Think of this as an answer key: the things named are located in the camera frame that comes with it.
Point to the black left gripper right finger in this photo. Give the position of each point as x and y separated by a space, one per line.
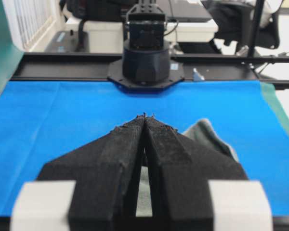
196 188

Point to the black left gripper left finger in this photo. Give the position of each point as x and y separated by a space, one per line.
87 189

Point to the grey microfibre towel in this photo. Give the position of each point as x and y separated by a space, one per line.
203 132

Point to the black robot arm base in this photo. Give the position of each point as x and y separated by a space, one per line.
146 62

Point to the blue table cloth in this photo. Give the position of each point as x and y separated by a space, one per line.
40 121

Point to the clear plastic clip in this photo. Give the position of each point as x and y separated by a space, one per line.
197 76

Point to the green cutting mat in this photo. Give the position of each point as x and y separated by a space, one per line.
269 95

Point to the black office chair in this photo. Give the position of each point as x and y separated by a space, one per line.
234 19

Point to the black aluminium frame rail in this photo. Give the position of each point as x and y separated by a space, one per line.
107 67

